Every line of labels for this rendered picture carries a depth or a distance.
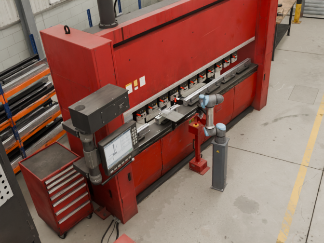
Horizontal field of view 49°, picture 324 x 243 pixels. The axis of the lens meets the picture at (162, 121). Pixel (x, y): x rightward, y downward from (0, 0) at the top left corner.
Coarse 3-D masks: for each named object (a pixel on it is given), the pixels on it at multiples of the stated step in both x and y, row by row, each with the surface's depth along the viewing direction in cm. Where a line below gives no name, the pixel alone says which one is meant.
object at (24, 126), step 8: (48, 104) 554; (56, 104) 545; (32, 112) 530; (40, 112) 526; (48, 112) 520; (24, 120) 513; (32, 120) 509; (40, 120) 510; (8, 128) 498; (24, 128) 487; (32, 128) 499; (0, 136) 483; (8, 136) 478; (8, 144) 468
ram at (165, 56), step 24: (240, 0) 498; (192, 24) 436; (216, 24) 474; (240, 24) 519; (120, 48) 363; (144, 48) 388; (168, 48) 418; (192, 48) 453; (216, 48) 494; (120, 72) 373; (144, 72) 401; (168, 72) 433; (192, 72) 471; (144, 96) 415
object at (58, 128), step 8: (56, 120) 570; (48, 128) 551; (56, 128) 544; (32, 136) 543; (40, 136) 539; (48, 136) 531; (24, 144) 521; (32, 144) 525; (40, 144) 521; (16, 152) 506; (32, 152) 509; (16, 160) 486
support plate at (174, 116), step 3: (174, 111) 458; (162, 114) 454; (165, 114) 453; (171, 114) 452; (174, 114) 452; (177, 114) 451; (180, 114) 451; (165, 117) 448; (168, 117) 447; (171, 117) 447; (174, 117) 446; (177, 117) 446; (180, 117) 446; (171, 120) 442; (174, 120) 441; (177, 120) 441
